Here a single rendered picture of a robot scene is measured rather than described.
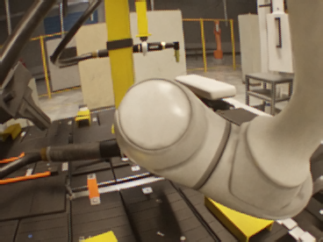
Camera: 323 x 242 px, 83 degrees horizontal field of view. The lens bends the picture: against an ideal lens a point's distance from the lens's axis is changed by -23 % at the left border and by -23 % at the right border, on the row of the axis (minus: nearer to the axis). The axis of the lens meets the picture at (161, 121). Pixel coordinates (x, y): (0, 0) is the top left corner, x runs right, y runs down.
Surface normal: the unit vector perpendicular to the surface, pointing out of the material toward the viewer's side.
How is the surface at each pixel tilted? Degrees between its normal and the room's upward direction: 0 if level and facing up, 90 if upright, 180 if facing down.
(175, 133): 68
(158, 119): 61
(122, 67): 90
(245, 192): 98
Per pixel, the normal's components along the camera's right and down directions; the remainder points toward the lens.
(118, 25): 0.07, 0.33
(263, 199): -0.30, 0.56
